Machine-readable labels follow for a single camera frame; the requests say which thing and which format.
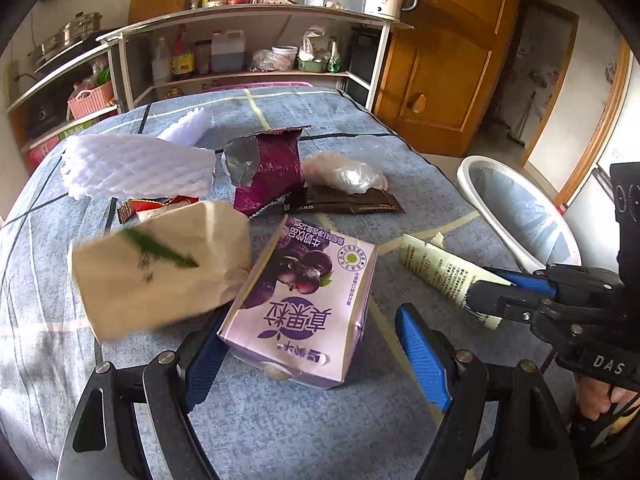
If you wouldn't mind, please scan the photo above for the clear plastic bag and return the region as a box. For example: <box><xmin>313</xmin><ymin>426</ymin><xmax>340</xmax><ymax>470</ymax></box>
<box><xmin>301</xmin><ymin>135</ymin><xmax>390</xmax><ymax>196</ymax></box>

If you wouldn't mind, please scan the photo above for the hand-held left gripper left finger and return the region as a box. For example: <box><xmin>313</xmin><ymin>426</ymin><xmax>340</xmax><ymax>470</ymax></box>
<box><xmin>57</xmin><ymin>305</ymin><xmax>241</xmax><ymax>480</ymax></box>

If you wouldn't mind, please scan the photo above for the white plastic tub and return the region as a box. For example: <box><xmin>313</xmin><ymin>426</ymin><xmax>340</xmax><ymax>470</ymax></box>
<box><xmin>271</xmin><ymin>46</ymin><xmax>299</xmax><ymax>68</ymax></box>

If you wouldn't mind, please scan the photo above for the translucent bin liner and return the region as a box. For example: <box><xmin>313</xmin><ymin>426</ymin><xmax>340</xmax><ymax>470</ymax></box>
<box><xmin>467</xmin><ymin>165</ymin><xmax>576</xmax><ymax>261</ymax></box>

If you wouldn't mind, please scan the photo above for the pink woven basket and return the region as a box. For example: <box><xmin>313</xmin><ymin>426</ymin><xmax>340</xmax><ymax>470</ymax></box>
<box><xmin>67</xmin><ymin>81</ymin><xmax>116</xmax><ymax>120</ymax></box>

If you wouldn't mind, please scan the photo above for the purple milk carton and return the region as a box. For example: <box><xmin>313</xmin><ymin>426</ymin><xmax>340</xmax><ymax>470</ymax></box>
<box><xmin>217</xmin><ymin>214</ymin><xmax>378</xmax><ymax>390</ymax></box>

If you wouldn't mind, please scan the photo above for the jug with dark liquid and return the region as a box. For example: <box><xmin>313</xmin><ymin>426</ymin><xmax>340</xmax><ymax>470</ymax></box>
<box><xmin>210</xmin><ymin>30</ymin><xmax>246</xmax><ymax>73</ymax></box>

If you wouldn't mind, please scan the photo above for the dark brown wrapper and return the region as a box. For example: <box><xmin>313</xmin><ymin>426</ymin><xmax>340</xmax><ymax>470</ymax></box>
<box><xmin>284</xmin><ymin>186</ymin><xmax>405</xmax><ymax>215</ymax></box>

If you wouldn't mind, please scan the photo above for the purple snack wrapper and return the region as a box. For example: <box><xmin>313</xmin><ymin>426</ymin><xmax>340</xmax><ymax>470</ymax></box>
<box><xmin>222</xmin><ymin>125</ymin><xmax>312</xmax><ymax>217</ymax></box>

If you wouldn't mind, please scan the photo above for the beige paper bag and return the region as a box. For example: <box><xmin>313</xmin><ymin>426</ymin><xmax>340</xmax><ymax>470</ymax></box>
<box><xmin>70</xmin><ymin>201</ymin><xmax>252</xmax><ymax>343</ymax></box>

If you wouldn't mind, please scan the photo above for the white trash bin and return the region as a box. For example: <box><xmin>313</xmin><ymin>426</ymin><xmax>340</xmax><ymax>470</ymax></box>
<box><xmin>456</xmin><ymin>155</ymin><xmax>583</xmax><ymax>273</ymax></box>

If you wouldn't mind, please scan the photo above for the small white foam net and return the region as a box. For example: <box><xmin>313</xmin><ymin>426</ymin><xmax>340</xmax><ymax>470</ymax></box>
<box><xmin>157</xmin><ymin>110</ymin><xmax>215</xmax><ymax>147</ymax></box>

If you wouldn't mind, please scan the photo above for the low side shelf unit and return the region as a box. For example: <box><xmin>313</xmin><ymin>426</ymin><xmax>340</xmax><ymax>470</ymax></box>
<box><xmin>5</xmin><ymin>42</ymin><xmax>121</xmax><ymax>161</ymax></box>

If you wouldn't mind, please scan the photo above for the green cardboard box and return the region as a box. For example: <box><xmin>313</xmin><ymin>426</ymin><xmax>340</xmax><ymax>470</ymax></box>
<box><xmin>57</xmin><ymin>110</ymin><xmax>121</xmax><ymax>143</ymax></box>

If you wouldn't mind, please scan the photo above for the white metal shelf unit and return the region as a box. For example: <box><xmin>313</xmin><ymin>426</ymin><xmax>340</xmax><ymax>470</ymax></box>
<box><xmin>97</xmin><ymin>2</ymin><xmax>413</xmax><ymax>111</ymax></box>

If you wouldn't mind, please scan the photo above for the wooden door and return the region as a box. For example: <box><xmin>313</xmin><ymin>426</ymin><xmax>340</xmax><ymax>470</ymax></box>
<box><xmin>372</xmin><ymin>0</ymin><xmax>526</xmax><ymax>158</ymax></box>

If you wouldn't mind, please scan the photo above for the crumpled plastic bag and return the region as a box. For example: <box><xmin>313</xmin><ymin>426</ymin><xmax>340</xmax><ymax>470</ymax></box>
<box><xmin>248</xmin><ymin>49</ymin><xmax>296</xmax><ymax>72</ymax></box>

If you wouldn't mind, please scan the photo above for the yellow label sauce bottle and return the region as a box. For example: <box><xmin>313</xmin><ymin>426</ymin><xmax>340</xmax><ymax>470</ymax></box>
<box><xmin>171</xmin><ymin>32</ymin><xmax>196</xmax><ymax>80</ymax></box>

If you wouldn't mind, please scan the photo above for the steel steamer pot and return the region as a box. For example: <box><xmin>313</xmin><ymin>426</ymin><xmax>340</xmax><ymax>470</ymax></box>
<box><xmin>27</xmin><ymin>11</ymin><xmax>103</xmax><ymax>68</ymax></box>

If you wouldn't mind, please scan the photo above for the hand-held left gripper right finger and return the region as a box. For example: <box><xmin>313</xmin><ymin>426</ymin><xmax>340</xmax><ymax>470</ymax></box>
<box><xmin>395</xmin><ymin>304</ymin><xmax>581</xmax><ymax>480</ymax></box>

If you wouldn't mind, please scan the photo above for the dark jar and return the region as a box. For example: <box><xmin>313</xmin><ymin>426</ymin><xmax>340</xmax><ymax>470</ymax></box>
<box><xmin>194</xmin><ymin>40</ymin><xmax>212</xmax><ymax>76</ymax></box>

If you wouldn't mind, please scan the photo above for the cream printed paper wrapper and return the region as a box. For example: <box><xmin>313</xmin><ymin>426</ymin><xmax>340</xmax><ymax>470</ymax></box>
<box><xmin>398</xmin><ymin>232</ymin><xmax>516</xmax><ymax>330</ymax></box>

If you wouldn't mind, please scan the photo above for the pink storage box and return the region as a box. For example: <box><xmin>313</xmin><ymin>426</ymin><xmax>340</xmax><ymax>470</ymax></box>
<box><xmin>202</xmin><ymin>79</ymin><xmax>313</xmax><ymax>93</ymax></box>

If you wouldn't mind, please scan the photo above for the large white foam net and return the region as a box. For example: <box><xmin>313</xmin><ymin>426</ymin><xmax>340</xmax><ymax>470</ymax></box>
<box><xmin>61</xmin><ymin>134</ymin><xmax>217</xmax><ymax>200</ymax></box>

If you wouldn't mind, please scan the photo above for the person's right hand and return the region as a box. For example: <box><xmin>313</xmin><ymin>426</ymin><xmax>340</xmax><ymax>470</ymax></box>
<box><xmin>576</xmin><ymin>376</ymin><xmax>640</xmax><ymax>422</ymax></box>

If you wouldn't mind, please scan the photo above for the wooden door frame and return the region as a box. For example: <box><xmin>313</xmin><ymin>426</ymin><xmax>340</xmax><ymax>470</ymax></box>
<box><xmin>555</xmin><ymin>40</ymin><xmax>633</xmax><ymax>206</ymax></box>

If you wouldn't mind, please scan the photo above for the white food bag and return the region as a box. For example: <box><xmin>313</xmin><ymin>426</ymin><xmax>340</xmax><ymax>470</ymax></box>
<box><xmin>299</xmin><ymin>30</ymin><xmax>336</xmax><ymax>61</ymax></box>

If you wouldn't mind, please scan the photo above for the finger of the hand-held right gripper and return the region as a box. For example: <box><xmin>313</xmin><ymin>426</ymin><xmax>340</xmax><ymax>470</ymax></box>
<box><xmin>467</xmin><ymin>280</ymin><xmax>588</xmax><ymax>343</ymax></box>
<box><xmin>487</xmin><ymin>264</ymin><xmax>625</xmax><ymax>306</ymax></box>

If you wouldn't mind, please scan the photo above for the red brown wrapper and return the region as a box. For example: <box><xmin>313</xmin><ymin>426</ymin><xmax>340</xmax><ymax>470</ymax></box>
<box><xmin>116</xmin><ymin>195</ymin><xmax>201</xmax><ymax>225</ymax></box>

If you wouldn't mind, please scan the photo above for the white plastic bottle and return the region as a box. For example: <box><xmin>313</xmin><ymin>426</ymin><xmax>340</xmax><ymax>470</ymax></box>
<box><xmin>151</xmin><ymin>36</ymin><xmax>172</xmax><ymax>86</ymax></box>

